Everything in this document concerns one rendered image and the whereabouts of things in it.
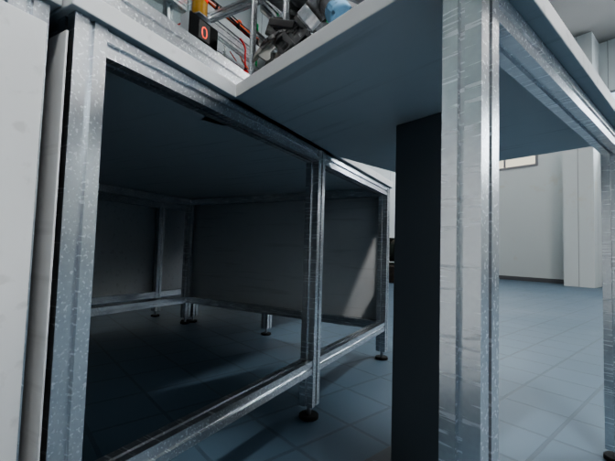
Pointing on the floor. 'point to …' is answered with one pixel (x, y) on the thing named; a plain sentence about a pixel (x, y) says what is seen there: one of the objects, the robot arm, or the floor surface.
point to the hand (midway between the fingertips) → (261, 65)
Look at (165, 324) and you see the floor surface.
